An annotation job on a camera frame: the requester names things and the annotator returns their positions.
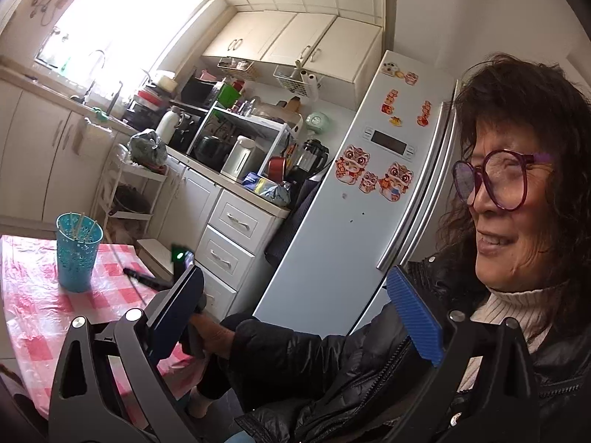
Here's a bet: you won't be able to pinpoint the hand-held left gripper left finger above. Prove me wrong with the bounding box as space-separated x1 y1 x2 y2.
48 265 208 443

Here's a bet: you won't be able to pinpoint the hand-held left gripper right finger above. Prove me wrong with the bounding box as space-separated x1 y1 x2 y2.
383 265 541 443

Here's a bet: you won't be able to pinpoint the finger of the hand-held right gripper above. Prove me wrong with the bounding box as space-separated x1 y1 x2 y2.
122 268 171 292

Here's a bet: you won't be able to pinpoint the blue perforated cup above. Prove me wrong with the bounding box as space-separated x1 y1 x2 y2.
56 213 103 293

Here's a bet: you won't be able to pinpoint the person's right forearm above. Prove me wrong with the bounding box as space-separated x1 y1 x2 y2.
228 318 352 370

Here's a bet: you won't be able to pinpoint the person's right hand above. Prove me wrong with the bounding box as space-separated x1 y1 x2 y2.
191 315 236 360

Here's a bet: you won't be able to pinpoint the white step stool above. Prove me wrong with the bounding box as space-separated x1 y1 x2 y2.
137 238 176 282

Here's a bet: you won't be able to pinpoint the dark round basket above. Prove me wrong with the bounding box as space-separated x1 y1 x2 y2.
113 185 153 215

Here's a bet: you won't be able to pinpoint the black puffer jacket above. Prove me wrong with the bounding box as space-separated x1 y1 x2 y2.
231 249 591 443

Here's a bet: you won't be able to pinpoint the white turtleneck sweater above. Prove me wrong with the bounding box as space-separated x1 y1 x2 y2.
455 279 571 381

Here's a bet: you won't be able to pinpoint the white trolley rack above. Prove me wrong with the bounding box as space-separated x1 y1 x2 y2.
95 145 169 241

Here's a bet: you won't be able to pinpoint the pink checked tablecloth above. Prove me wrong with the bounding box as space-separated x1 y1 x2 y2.
0 234 204 418

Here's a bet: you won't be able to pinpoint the white refrigerator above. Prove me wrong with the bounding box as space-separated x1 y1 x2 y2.
253 51 462 333

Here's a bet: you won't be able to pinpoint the person's head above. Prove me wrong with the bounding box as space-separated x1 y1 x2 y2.
434 53 591 296

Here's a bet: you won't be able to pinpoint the green plastic bag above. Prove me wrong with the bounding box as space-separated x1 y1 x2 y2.
128 129 168 167

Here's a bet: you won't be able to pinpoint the dark hanging cloth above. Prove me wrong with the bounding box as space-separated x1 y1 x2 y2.
264 178 321 268

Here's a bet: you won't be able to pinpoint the black rice cooker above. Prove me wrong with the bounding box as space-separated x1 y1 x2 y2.
194 136 232 169

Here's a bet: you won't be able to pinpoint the white hanging bin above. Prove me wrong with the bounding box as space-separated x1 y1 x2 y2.
74 117 114 158

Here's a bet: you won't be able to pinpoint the grey plastic bag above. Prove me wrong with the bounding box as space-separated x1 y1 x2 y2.
259 180 293 207

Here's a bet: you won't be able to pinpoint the white electric water boiler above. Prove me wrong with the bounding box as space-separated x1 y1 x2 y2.
221 136 257 181

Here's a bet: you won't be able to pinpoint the white thermos jug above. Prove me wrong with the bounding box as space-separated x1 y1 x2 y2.
154 106 183 146

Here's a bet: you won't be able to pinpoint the purple rimmed glasses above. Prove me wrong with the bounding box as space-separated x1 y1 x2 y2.
451 149 555 213

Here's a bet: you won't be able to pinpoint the red cartoon fridge stickers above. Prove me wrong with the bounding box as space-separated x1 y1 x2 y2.
335 62 432 201

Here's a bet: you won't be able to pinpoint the white base cabinets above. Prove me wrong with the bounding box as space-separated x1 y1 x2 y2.
0 67 289 333

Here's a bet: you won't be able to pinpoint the stacked kitchen pots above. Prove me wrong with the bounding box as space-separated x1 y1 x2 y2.
124 71 178 130

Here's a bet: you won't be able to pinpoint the white counter shelf rack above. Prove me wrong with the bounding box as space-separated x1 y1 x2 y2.
187 104 298 181

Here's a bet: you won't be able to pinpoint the black blender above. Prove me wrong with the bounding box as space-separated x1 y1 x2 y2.
293 139 329 181

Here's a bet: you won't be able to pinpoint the black microwave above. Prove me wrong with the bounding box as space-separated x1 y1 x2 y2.
181 76 225 108

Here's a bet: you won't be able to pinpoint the green plastic box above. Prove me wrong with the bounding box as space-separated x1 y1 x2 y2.
217 83 241 107

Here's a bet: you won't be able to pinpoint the sink faucet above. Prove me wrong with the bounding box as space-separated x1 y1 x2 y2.
83 50 106 102

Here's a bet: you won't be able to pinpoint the kitchen window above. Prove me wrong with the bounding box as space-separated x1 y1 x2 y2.
34 0 215 81

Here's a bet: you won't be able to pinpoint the white upper cabinets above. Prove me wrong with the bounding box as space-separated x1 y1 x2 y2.
202 11 383 97

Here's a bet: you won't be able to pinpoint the white wire hanging basket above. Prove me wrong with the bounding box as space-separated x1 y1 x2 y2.
217 56 257 81
273 65 319 100

